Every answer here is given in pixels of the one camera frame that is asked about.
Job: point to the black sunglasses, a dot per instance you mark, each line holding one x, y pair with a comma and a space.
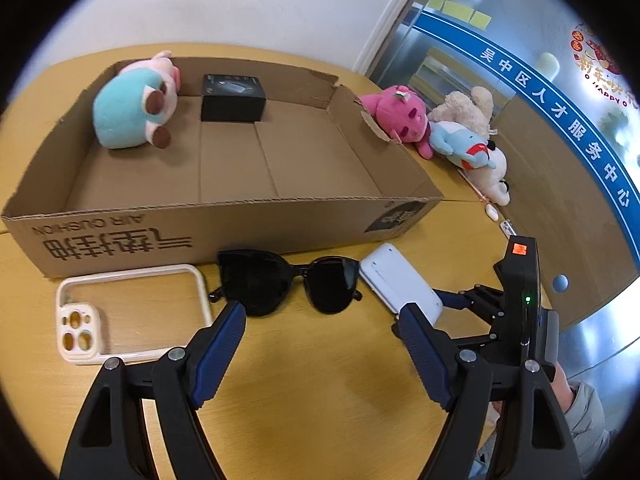
261, 281

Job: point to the pig plush teal shirt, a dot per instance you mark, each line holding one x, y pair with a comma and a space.
134, 107

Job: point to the blue red plush toy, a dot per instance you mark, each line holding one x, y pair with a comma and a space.
461, 146

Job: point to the cardboard box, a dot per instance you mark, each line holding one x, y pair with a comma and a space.
314, 173

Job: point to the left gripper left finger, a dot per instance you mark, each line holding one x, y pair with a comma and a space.
109, 439

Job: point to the operator right hand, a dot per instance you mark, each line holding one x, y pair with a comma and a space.
560, 386

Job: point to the white earbuds case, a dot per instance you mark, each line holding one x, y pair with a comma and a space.
492, 212

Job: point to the pink plush bear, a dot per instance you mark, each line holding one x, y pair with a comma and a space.
402, 115

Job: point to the grey sleeve forearm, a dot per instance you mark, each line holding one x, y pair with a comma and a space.
586, 422

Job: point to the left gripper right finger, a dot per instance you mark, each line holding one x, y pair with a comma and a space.
533, 440

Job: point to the black small box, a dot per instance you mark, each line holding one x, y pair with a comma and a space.
232, 98

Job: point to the beige plush toy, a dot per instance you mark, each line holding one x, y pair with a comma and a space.
474, 111

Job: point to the white plush toy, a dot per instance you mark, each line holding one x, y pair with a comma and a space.
491, 182

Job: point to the white power bank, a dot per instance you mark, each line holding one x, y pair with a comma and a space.
396, 282

